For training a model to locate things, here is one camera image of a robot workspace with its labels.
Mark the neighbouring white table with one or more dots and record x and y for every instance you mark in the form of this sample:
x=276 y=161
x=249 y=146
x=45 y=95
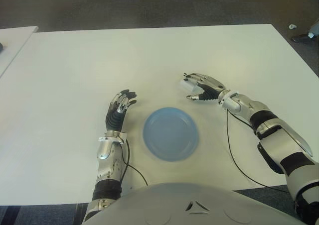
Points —
x=13 y=45

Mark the grey robot torso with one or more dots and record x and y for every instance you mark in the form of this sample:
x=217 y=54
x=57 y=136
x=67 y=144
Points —
x=194 y=205

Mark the small white floor object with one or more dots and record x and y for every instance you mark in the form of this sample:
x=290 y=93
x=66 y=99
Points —
x=292 y=26

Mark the person's grey trouser leg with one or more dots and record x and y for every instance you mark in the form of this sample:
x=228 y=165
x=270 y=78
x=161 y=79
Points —
x=314 y=27

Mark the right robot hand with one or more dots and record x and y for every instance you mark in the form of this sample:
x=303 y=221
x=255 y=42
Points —
x=210 y=88

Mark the blue plate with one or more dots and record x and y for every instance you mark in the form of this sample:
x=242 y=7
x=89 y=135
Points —
x=170 y=134

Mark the white charger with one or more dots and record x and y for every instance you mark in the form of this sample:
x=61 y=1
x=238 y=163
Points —
x=187 y=86

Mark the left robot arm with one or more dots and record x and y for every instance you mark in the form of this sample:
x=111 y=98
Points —
x=107 y=165

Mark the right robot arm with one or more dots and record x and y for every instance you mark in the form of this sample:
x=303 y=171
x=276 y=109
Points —
x=281 y=140

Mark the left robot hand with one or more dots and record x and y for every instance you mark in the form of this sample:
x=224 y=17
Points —
x=115 y=118

